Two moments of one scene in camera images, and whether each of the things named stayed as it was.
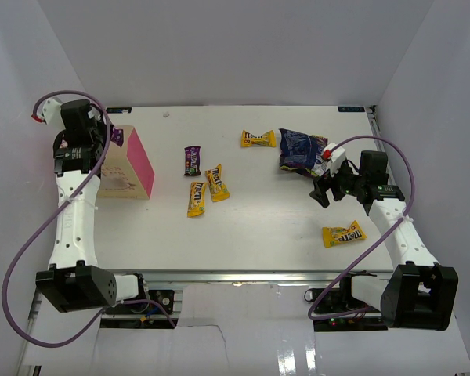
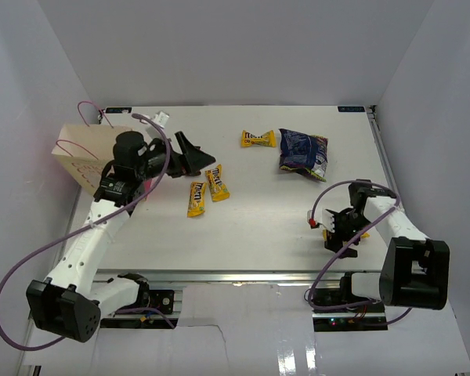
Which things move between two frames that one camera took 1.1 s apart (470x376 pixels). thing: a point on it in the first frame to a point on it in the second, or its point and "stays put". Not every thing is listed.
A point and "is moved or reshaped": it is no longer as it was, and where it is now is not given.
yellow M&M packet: (196, 204) stays put
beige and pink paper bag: (128, 172) is moved or reshaped
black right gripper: (326, 182) to (334, 243)
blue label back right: (352, 109) stays put
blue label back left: (118, 110) stays put
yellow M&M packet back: (248, 139) stays put
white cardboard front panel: (244, 329) stays put
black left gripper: (102, 127) to (197, 159)
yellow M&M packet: (218, 189) stays put
